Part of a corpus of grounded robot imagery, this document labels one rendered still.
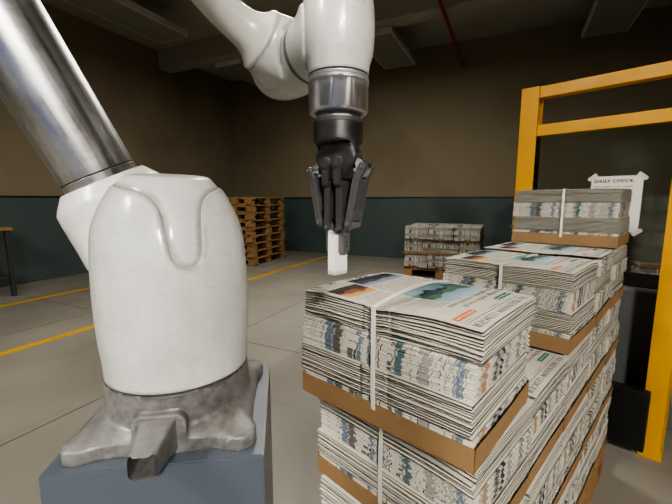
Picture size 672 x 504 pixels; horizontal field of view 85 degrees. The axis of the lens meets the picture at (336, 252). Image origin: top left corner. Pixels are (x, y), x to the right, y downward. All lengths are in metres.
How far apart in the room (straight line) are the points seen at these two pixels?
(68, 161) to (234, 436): 0.40
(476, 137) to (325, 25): 7.27
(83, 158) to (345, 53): 0.37
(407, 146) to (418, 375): 7.47
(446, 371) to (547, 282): 0.60
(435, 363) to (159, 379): 0.40
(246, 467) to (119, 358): 0.16
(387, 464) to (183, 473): 0.49
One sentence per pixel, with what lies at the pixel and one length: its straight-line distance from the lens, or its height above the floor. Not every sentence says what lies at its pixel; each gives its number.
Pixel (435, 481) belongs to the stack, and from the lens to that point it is 0.78.
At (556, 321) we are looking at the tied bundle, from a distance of 1.17.
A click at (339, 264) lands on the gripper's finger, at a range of 0.57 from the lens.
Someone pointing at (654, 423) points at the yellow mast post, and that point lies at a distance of 2.46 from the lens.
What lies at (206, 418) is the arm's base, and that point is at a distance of 0.43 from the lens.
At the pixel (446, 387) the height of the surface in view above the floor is 0.96.
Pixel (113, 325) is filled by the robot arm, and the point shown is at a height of 1.13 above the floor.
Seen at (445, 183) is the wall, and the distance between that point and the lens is 7.76.
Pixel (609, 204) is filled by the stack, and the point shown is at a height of 1.23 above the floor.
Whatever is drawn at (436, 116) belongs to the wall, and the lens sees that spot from 7.97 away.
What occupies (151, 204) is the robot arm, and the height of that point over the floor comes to 1.24.
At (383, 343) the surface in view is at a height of 1.00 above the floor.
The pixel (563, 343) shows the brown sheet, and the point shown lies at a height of 0.87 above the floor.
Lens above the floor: 1.25
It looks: 8 degrees down
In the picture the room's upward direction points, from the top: straight up
